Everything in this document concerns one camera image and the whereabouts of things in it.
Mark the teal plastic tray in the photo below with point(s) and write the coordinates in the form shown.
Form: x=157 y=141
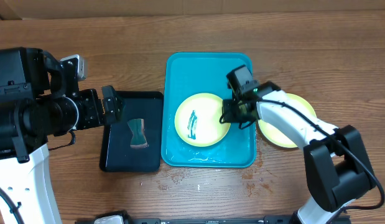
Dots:
x=189 y=73

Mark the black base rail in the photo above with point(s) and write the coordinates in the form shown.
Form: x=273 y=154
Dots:
x=124 y=218

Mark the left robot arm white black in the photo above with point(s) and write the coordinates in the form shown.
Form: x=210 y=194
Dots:
x=40 y=97

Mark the round sponge scrubber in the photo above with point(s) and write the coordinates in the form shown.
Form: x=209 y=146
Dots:
x=138 y=140

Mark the black plastic tray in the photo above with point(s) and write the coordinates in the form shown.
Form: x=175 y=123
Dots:
x=116 y=153

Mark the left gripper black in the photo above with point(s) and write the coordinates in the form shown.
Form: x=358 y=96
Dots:
x=95 y=116

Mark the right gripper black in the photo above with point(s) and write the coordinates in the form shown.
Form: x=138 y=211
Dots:
x=231 y=116

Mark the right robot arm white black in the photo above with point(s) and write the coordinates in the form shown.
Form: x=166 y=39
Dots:
x=339 y=173

